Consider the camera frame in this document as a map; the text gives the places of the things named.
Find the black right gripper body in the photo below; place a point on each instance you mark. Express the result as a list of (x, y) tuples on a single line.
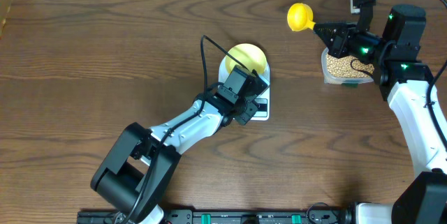
[(363, 45)]

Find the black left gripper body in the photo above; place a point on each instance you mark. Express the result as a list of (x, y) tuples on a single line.
[(260, 82)]

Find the yellow measuring scoop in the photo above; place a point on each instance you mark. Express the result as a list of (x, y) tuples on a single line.
[(300, 17)]

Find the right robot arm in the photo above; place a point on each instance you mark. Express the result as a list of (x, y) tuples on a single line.
[(408, 86)]

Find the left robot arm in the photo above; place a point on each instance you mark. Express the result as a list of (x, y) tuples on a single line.
[(136, 172)]

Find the white digital kitchen scale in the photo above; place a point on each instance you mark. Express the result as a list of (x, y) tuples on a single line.
[(263, 112)]

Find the yellow bowl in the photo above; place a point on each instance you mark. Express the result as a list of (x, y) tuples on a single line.
[(251, 56)]

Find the soybeans in container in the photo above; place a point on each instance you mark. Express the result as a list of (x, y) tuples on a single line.
[(348, 67)]

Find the clear plastic container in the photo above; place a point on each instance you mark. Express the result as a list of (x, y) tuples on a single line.
[(329, 79)]

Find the green tape patch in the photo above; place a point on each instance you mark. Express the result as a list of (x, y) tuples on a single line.
[(350, 85)]

